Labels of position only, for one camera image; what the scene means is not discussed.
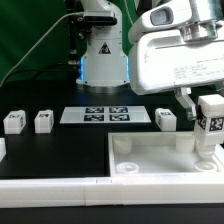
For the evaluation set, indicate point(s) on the white front fence bar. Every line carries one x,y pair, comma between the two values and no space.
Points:
181,189

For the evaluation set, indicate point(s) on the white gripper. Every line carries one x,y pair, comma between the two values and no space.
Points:
161,61

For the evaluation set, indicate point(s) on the white fence bar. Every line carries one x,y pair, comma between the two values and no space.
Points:
181,189
2,149

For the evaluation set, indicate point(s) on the white square table top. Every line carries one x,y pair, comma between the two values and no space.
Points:
146,153

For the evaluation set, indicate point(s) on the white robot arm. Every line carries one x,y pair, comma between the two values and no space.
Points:
95,29

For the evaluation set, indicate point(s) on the white left fence bar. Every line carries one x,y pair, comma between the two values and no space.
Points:
2,149

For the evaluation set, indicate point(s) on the white marker base plate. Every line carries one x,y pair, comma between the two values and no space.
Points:
105,115

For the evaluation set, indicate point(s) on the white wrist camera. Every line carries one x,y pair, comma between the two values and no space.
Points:
195,19

